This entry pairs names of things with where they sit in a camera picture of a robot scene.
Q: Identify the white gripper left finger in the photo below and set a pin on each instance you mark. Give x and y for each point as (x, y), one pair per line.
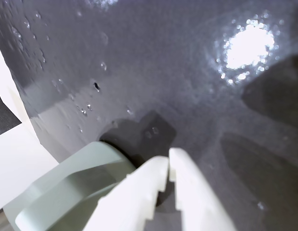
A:
(129, 204)

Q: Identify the white board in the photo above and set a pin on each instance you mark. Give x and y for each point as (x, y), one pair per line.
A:
(16, 154)

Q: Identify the glossy black mat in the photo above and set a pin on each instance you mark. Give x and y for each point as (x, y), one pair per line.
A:
(163, 60)

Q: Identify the stainless steel cup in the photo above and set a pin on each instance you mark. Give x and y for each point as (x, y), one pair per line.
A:
(67, 173)

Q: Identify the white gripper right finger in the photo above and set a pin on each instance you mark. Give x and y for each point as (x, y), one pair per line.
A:
(197, 199)

